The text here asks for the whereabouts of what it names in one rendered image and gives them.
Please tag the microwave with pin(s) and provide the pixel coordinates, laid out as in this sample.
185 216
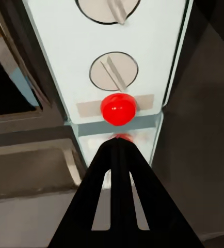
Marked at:
87 60

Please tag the fridge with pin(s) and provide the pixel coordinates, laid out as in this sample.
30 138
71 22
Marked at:
213 12

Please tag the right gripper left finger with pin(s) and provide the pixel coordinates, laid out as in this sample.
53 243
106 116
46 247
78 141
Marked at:
74 230

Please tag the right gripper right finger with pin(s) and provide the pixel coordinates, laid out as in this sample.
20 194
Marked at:
168 227

